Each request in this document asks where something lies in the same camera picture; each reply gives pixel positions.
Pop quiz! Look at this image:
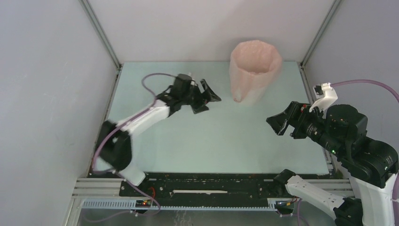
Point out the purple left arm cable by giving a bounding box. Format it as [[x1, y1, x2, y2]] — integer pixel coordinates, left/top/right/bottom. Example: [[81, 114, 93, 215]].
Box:
[[91, 73, 178, 175]]

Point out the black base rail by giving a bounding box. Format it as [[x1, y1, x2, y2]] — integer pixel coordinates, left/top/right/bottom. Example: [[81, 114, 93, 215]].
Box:
[[138, 172, 299, 207]]

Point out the pink plastic trash bag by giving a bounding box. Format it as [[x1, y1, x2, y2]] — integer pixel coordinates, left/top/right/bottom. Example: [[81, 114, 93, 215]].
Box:
[[229, 40, 283, 86]]

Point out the aluminium frame post right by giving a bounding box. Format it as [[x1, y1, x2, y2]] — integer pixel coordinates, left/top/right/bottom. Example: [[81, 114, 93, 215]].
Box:
[[300, 0, 343, 69]]

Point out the aluminium frame post left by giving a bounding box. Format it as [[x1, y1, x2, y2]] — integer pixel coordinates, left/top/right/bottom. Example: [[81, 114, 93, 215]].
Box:
[[79, 0, 123, 70]]

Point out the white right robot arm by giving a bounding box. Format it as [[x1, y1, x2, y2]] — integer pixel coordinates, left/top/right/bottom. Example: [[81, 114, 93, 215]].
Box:
[[266, 101, 399, 226]]

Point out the white cable duct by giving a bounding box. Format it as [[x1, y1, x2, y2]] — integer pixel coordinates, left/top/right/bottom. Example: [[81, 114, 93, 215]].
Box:
[[81, 198, 284, 211]]

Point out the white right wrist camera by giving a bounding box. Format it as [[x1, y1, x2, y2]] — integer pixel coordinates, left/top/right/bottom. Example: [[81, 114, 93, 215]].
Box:
[[309, 82, 338, 112]]

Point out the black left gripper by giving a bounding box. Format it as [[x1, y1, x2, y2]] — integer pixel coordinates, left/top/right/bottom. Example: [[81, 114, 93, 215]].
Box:
[[181, 79, 221, 114]]

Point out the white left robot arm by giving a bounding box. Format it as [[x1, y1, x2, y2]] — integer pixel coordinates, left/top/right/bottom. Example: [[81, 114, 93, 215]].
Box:
[[91, 74, 221, 196]]

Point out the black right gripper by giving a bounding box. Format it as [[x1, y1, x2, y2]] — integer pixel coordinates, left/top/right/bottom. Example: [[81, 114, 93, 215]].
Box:
[[265, 98, 343, 155]]

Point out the aluminium frame post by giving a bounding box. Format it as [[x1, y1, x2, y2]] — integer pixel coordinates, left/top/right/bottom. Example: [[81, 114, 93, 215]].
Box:
[[79, 0, 123, 70], [300, 0, 343, 69]]

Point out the white faceted trash bin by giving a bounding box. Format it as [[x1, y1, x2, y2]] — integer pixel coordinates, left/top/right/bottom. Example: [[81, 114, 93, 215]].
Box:
[[229, 67, 276, 105]]

